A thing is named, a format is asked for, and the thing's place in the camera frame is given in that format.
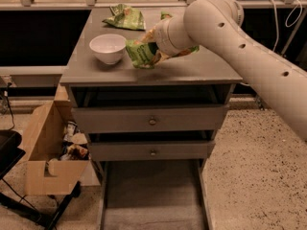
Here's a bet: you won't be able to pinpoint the green rice chip bag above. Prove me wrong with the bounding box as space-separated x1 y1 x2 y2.
125 11 201 70

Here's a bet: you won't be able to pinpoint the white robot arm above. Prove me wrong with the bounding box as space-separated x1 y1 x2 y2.
153 0 307 141

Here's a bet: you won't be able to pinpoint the grey wooden drawer cabinet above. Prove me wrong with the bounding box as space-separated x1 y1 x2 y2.
59 6 244 230

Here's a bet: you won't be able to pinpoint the top grey drawer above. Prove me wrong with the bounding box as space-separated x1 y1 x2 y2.
72 105 228 133

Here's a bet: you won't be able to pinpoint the middle grey drawer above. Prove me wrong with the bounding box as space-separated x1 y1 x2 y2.
89 141 215 161

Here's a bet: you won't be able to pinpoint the open bottom grey drawer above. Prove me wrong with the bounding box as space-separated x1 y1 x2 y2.
97 160 213 230

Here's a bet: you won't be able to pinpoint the crumpled green chip bag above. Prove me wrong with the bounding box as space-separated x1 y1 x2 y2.
104 4 146 31

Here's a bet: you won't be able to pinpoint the white ceramic bowl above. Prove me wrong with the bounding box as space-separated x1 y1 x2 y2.
89 34 126 65

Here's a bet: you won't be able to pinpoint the snack packets in box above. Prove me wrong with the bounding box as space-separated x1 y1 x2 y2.
52 121 89 161

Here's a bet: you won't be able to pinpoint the cardboard box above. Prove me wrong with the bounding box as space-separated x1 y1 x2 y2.
22 85 91 196

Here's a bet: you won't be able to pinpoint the metal railing frame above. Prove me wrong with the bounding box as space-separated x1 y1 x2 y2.
0 0 307 110

